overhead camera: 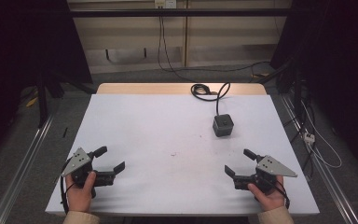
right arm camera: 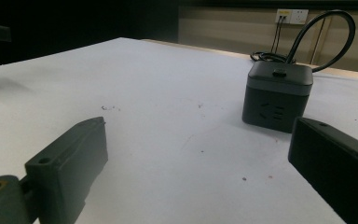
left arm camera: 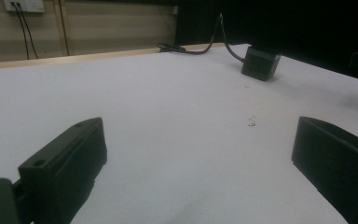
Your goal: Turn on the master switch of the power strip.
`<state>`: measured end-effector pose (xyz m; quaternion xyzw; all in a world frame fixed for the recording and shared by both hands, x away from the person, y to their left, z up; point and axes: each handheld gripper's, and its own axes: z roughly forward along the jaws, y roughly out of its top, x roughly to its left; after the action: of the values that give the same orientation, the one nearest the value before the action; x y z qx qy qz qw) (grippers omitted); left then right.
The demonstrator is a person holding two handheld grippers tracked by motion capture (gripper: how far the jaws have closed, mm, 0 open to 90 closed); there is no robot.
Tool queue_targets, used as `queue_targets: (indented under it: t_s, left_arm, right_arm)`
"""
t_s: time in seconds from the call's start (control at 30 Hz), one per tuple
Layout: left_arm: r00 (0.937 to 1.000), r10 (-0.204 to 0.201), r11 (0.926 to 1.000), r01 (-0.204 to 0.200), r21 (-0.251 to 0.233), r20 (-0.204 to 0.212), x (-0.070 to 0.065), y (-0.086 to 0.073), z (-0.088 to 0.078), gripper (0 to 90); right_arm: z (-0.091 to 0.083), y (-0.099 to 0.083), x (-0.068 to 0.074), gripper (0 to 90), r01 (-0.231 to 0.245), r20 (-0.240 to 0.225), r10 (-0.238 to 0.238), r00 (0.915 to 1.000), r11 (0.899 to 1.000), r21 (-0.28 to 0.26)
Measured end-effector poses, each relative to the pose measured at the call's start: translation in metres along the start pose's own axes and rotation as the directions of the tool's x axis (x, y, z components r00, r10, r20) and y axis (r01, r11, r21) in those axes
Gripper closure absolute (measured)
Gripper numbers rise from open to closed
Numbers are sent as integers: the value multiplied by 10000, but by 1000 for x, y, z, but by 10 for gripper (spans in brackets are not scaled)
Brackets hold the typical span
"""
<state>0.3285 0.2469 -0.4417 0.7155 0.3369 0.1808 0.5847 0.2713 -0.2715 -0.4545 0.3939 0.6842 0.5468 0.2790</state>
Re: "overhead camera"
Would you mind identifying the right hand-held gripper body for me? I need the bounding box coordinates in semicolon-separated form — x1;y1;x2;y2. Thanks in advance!
233;154;298;193

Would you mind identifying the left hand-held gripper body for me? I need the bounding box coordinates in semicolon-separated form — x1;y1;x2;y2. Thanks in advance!
61;147;117;189

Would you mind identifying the person's left hand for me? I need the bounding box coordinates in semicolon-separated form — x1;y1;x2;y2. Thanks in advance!
65;171;98;214

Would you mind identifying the person's right hand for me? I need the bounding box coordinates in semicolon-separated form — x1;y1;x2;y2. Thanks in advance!
247;175;286;213

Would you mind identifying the black cube device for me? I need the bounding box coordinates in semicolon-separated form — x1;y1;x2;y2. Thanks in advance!
212;113;235;138

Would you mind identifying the white power strip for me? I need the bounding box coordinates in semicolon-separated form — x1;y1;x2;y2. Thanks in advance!
303;131;317;147

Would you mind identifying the white table cover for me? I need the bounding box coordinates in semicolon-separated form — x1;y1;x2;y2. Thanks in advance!
44;93;321;217

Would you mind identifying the black metal stand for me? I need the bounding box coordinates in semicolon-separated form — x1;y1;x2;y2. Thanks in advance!
257;59;306;120
34;69;50;129

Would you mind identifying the yellow floor tape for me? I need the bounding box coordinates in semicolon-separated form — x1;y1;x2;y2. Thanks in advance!
25;96;39;108

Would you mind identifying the black curtain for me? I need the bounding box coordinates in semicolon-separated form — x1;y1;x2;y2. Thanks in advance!
0;0;93;175
269;0;358;180

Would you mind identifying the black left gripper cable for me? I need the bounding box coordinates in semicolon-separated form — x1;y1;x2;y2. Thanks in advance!
59;158;76;216

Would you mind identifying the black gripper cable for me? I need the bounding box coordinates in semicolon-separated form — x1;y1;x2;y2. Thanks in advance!
59;158;76;216
271;178;291;210

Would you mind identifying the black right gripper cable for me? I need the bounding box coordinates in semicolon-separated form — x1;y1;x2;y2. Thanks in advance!
271;178;291;210

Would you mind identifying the aluminium floor rail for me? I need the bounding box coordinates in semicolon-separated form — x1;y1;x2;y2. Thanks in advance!
0;114;56;224
280;92;358;224

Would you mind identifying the black cube device cable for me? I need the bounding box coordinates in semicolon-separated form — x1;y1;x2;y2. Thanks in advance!
190;81;232;117

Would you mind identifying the white floor cable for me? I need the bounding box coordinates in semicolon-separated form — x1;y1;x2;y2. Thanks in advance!
300;99;343;170

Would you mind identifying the black wall cable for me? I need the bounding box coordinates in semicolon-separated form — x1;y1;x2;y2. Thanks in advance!
157;15;271;84

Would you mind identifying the black horizontal frame bar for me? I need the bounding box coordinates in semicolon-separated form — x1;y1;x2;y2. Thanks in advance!
69;7;294;19

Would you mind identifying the white wall socket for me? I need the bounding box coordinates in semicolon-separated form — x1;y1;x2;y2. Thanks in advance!
154;0;178;9

